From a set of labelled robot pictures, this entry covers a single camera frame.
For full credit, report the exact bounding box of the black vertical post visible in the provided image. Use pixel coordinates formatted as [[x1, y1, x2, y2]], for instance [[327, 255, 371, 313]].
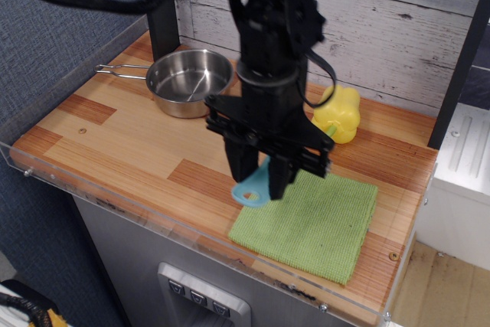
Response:
[[147, 0, 181, 61], [427, 0, 489, 149]]

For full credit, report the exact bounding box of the grey toy fridge cabinet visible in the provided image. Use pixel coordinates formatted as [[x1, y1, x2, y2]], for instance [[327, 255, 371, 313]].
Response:
[[75, 198, 390, 326]]

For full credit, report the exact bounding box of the silver dispenser button panel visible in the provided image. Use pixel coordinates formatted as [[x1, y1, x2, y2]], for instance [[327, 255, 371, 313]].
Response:
[[158, 262, 252, 326]]

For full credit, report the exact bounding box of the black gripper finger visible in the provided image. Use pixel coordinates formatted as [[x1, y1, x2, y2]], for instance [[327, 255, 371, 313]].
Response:
[[268, 157, 300, 200], [224, 138, 259, 183]]

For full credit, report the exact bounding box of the clear acrylic table guard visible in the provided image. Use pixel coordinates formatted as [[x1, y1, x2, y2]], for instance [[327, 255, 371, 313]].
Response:
[[0, 15, 437, 325]]

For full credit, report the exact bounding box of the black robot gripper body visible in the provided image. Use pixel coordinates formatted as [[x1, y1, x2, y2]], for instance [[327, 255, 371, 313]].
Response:
[[205, 70, 335, 177]]

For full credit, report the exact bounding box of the black right vertical post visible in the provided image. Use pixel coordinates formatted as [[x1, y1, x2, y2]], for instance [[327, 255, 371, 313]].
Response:
[[427, 0, 489, 149]]

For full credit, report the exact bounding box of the yellow plastic bell pepper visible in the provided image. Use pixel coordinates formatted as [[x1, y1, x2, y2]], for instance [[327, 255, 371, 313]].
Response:
[[311, 85, 361, 144]]

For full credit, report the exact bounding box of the green folded towel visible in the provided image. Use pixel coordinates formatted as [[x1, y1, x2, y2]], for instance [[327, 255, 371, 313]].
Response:
[[228, 171, 378, 285]]

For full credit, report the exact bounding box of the black left vertical post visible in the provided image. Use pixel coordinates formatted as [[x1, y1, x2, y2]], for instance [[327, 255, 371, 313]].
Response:
[[147, 0, 181, 61]]

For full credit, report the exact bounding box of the stainless steel pot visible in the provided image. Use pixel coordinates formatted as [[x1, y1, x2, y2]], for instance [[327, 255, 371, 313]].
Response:
[[94, 49, 235, 119]]

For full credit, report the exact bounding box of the light blue dish brush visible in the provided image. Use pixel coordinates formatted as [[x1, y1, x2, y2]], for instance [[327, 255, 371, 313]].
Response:
[[231, 156, 271, 208]]

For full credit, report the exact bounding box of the white toy sink unit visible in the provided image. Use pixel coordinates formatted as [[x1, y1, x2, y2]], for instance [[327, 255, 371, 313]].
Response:
[[415, 103, 489, 270]]

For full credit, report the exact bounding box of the yellow object bottom left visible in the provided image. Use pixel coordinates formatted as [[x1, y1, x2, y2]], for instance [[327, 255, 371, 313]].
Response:
[[47, 309, 69, 327]]

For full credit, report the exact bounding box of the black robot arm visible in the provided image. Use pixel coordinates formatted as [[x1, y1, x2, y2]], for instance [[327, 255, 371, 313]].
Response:
[[205, 0, 334, 200]]

